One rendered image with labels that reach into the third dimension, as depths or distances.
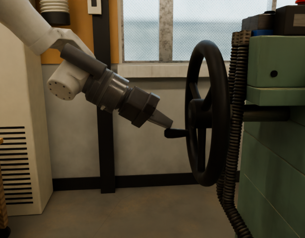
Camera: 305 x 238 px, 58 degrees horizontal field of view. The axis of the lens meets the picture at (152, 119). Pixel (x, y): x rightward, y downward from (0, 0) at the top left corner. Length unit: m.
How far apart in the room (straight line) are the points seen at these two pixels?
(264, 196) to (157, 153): 1.26
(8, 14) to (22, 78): 1.00
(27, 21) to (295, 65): 0.50
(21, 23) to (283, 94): 0.50
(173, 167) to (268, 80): 1.52
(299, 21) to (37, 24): 0.48
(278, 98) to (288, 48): 0.09
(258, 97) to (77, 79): 0.37
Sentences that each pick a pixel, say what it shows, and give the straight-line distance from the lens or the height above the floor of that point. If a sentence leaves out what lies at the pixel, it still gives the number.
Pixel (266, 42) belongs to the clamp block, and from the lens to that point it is 0.53.
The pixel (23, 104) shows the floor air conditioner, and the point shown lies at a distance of 1.61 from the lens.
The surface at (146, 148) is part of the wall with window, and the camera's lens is 1.91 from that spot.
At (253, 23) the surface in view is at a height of 0.98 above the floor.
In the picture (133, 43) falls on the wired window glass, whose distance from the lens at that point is 1.86.
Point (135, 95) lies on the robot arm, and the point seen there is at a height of 0.84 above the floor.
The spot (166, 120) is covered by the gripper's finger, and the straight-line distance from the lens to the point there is 0.66.
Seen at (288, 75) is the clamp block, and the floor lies 0.89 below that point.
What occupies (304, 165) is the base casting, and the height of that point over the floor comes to 0.73.
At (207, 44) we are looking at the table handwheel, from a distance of 0.51.
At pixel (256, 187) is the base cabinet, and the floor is 0.59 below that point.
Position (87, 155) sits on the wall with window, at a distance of 1.93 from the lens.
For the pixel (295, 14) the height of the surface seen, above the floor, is 0.99.
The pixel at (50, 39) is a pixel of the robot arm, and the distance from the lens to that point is 0.62.
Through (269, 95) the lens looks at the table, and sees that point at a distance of 0.52.
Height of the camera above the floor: 0.93
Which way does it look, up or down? 14 degrees down
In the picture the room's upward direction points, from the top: straight up
